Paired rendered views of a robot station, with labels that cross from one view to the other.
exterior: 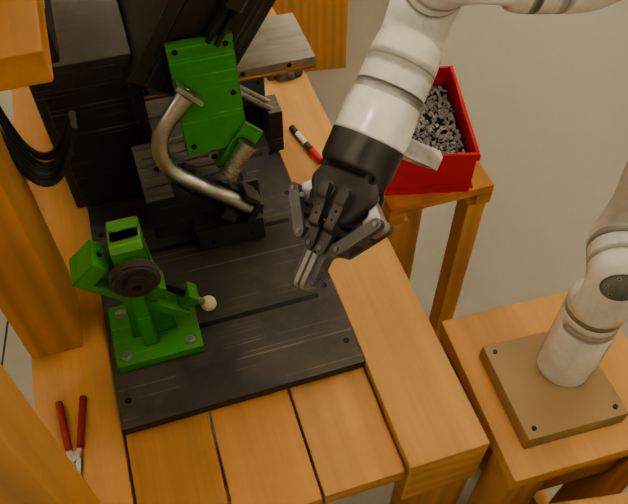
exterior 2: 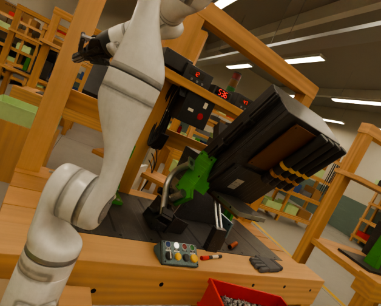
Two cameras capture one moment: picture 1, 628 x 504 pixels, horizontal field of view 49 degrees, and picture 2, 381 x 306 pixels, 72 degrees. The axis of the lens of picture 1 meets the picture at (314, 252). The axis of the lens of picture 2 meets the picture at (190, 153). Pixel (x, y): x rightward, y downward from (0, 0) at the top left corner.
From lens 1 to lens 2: 1.25 m
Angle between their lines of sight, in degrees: 76
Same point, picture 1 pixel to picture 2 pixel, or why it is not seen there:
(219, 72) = (202, 167)
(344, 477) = (8, 210)
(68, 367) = not seen: hidden behind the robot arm
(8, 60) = not seen: hidden behind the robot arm
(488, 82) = not seen: outside the picture
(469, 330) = (78, 297)
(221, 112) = (191, 180)
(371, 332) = (87, 238)
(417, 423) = (20, 231)
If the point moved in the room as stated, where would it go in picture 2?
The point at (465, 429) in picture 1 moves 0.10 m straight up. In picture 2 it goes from (2, 245) to (15, 209)
